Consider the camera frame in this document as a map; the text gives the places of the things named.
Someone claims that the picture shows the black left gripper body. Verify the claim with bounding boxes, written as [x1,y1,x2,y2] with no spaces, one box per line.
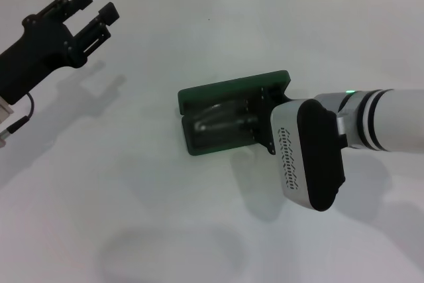
[0,10,89,105]

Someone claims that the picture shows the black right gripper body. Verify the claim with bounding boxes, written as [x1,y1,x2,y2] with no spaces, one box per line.
[258,84,295,157]

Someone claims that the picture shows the green glasses case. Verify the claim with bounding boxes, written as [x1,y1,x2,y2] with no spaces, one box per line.
[177,70,292,157]

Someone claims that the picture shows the clear plastic glasses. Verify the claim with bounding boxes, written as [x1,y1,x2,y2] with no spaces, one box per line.
[193,99,254,141]

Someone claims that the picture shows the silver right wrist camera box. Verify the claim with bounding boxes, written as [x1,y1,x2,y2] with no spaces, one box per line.
[270,97,348,213]

